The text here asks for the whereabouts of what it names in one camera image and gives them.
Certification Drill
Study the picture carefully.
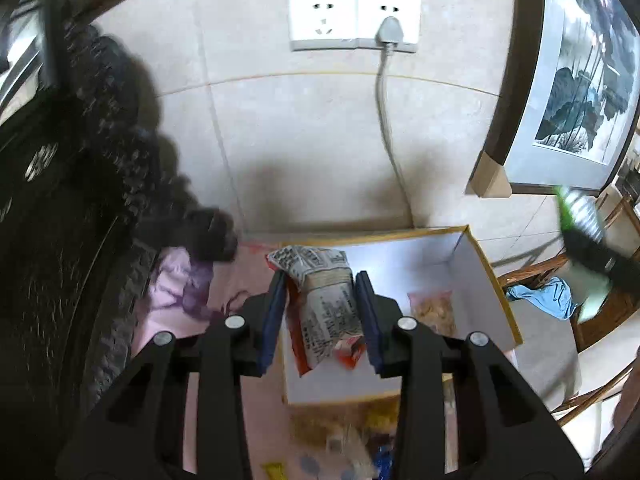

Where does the green snack packet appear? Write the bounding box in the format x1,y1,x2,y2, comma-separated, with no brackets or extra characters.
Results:
554,186,612,324

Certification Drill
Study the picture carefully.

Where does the newsprint pattern snack packet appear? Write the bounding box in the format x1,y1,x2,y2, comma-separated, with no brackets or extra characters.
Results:
266,245,364,375

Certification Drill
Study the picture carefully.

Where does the blue cloth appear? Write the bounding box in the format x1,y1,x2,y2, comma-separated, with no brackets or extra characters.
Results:
506,276,576,321

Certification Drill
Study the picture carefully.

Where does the wooden armchair grey cushion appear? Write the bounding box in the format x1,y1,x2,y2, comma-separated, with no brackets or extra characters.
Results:
498,198,639,425

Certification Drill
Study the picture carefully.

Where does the clear nut snack packet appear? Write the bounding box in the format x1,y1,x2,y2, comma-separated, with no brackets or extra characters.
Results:
408,290,458,337

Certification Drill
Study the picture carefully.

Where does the cardboard corner protector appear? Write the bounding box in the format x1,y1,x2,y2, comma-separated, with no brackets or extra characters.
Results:
465,151,512,198

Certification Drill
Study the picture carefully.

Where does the yellow white cardboard box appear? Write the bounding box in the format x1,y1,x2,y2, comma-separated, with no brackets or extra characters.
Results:
278,224,524,406

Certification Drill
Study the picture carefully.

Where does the framed landscape painting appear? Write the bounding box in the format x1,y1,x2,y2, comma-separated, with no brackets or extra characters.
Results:
483,0,639,195

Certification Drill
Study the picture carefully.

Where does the grey plug and cable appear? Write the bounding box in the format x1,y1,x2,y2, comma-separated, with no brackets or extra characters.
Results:
374,15,417,229

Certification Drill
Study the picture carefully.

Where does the white double wall socket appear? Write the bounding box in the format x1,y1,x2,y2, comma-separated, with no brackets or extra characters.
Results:
288,0,422,53

